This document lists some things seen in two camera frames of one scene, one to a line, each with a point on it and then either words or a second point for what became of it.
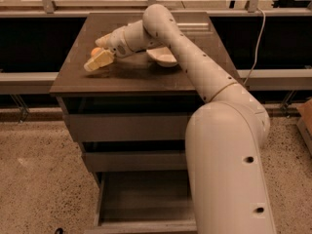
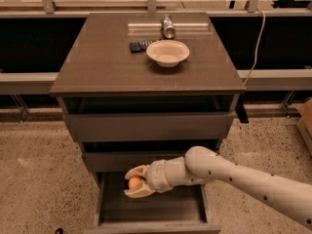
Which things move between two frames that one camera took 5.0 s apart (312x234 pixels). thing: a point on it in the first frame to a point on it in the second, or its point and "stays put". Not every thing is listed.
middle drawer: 136,155 stays put
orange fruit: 96,51 to 135,182
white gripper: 116,44 to 157,175
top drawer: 128,118 stays put
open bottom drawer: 144,202 stays put
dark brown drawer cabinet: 129,118 stays put
